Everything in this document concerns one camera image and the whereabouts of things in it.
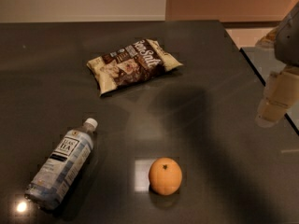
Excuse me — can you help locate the brown sea salt chip bag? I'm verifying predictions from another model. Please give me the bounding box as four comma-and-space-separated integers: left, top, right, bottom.
87, 39, 182, 94

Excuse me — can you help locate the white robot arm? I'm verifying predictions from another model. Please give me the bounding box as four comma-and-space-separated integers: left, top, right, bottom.
256, 2, 299, 128

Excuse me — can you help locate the blue label plastic tea bottle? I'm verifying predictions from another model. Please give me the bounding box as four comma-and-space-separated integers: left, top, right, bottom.
24, 118, 98, 210

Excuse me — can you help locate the orange fruit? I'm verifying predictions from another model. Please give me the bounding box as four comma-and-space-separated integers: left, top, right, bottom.
149, 158, 182, 196

